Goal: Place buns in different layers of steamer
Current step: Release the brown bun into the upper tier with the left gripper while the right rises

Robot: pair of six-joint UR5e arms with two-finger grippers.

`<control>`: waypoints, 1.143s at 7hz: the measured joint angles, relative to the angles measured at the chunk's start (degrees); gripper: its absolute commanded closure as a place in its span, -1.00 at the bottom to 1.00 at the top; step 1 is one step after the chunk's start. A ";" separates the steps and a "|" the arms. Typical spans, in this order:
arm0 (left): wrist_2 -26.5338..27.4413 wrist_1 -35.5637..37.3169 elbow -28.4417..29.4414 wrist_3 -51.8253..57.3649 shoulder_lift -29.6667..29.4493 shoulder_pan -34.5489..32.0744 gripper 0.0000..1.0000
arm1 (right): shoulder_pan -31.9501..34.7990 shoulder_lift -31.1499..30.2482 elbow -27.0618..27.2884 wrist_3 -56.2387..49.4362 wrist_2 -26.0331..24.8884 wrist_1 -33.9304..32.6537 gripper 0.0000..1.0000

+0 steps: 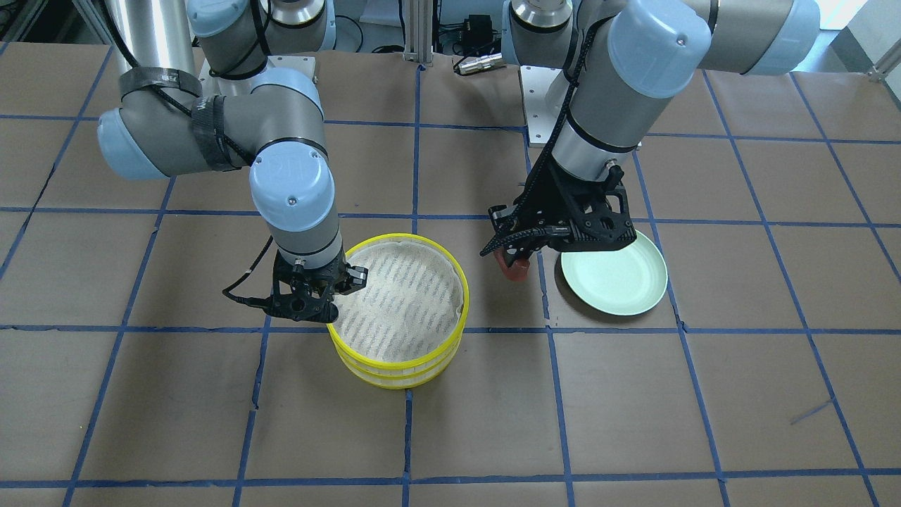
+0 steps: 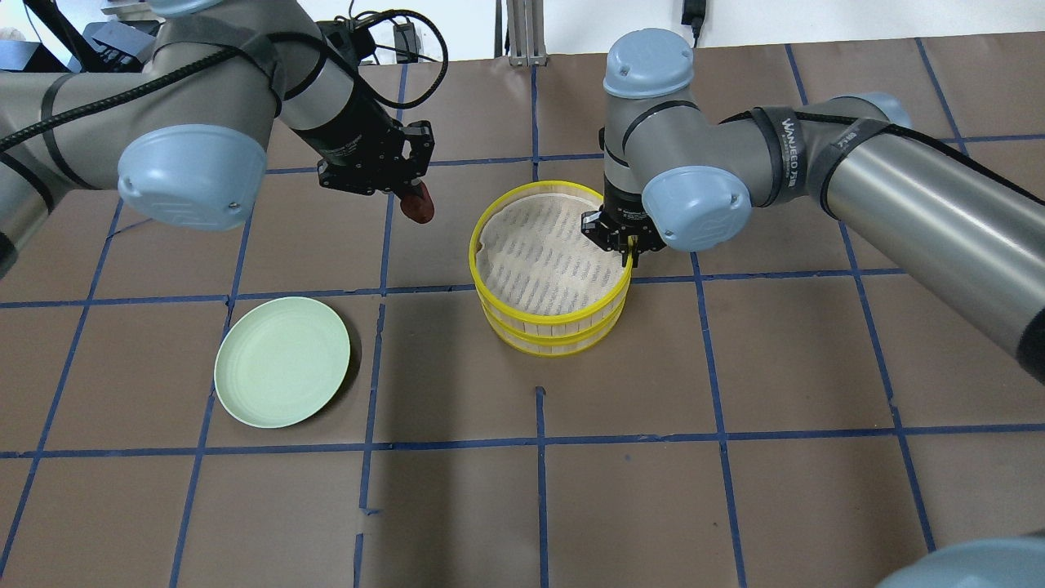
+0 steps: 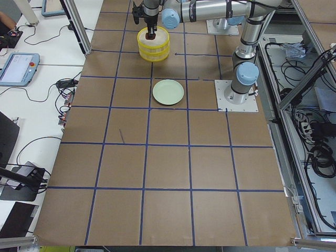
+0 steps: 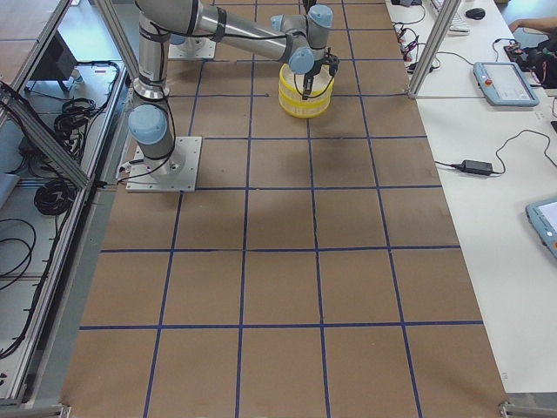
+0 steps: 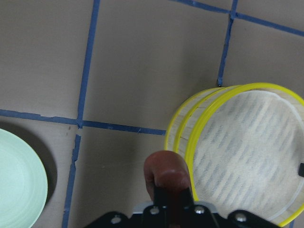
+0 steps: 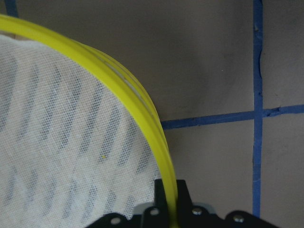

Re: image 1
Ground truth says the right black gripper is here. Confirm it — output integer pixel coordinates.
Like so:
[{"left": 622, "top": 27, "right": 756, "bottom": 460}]
[{"left": 264, "top": 253, "right": 369, "bottom": 323}]

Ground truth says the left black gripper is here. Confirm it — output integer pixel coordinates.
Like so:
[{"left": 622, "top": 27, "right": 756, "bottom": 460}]
[{"left": 480, "top": 155, "right": 637, "bottom": 257}]

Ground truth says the brown bun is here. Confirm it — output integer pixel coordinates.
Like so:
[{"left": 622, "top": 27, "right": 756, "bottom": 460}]
[{"left": 493, "top": 249, "right": 530, "bottom": 282}]

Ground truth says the yellow steamer layer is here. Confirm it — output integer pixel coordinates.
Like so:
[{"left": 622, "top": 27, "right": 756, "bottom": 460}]
[
  {"left": 335, "top": 340, "right": 461, "bottom": 389},
  {"left": 327, "top": 233, "right": 470, "bottom": 368}
]

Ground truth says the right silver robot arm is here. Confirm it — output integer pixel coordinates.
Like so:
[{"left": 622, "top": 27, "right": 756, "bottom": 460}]
[{"left": 97, "top": 1, "right": 367, "bottom": 323}]

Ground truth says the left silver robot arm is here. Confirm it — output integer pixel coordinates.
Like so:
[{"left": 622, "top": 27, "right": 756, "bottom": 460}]
[{"left": 481, "top": 1, "right": 821, "bottom": 267}]

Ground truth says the light green plate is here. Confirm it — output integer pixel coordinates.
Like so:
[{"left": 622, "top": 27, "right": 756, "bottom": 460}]
[{"left": 560, "top": 231, "right": 669, "bottom": 315}]

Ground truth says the silver cylindrical connector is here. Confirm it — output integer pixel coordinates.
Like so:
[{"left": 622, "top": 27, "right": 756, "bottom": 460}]
[{"left": 453, "top": 54, "right": 508, "bottom": 76}]

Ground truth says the black electronics box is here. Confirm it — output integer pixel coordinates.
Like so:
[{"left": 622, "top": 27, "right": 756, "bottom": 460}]
[{"left": 460, "top": 14, "right": 495, "bottom": 49}]

